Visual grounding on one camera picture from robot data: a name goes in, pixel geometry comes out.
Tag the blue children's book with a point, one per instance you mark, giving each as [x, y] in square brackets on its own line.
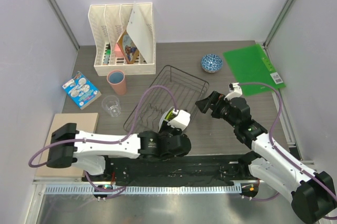
[82, 91]

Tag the white plate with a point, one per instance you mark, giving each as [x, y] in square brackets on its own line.
[163, 122]

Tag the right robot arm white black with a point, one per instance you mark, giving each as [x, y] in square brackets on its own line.
[311, 194]

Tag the green plate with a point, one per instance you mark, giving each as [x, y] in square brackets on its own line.
[170, 115]

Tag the pink plastic cup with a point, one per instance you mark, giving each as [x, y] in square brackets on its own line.
[120, 88]

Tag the white file organizer rack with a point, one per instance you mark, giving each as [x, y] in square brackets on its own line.
[107, 22]

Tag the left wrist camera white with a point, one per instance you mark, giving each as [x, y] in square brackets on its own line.
[181, 121]

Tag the white binder folder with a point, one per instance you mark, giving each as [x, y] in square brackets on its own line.
[140, 29]

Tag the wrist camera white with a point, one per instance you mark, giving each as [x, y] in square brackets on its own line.
[181, 121]
[235, 91]

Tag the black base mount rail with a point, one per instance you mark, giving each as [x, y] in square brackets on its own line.
[187, 171]

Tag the green plastic folder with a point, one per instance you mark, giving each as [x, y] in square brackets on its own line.
[251, 64]

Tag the white slotted cable duct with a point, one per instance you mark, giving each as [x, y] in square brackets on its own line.
[54, 189]

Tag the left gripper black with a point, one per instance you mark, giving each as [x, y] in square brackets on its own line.
[177, 130]

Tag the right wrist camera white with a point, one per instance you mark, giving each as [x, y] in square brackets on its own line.
[235, 91]

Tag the picture book in organizer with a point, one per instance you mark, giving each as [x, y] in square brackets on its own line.
[128, 46]

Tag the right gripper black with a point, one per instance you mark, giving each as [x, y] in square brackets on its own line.
[204, 105]

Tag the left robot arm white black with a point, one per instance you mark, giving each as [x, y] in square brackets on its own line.
[71, 147]

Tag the clear plastic cup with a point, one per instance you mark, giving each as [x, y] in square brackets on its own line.
[111, 105]

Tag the pink block in organizer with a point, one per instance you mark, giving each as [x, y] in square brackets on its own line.
[119, 53]

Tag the light blue plastic cup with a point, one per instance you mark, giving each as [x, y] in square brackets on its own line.
[116, 77]

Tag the black wire dish rack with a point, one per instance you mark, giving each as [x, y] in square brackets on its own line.
[187, 88]

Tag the blue patterned ceramic bowl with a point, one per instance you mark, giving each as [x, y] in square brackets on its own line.
[211, 63]

